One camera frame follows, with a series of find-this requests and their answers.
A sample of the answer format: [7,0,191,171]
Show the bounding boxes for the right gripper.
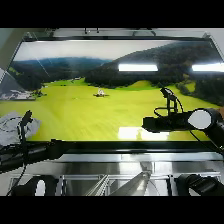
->
[142,113,190,134]

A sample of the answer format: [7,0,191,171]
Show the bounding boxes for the black cable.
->
[5,159,28,197]
[189,129,224,157]

